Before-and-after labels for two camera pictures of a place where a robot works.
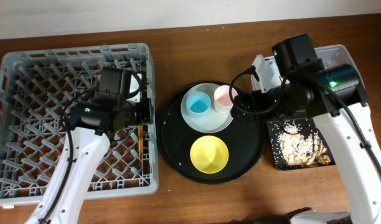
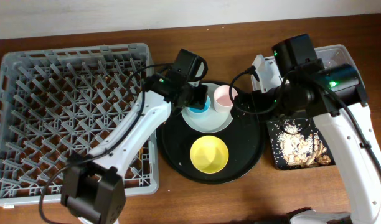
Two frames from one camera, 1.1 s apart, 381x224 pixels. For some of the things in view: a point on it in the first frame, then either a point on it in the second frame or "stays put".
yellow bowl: [209, 154] stays put
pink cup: [223, 102] stays put
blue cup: [198, 104] stays put
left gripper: [147, 111] -> [198, 100]
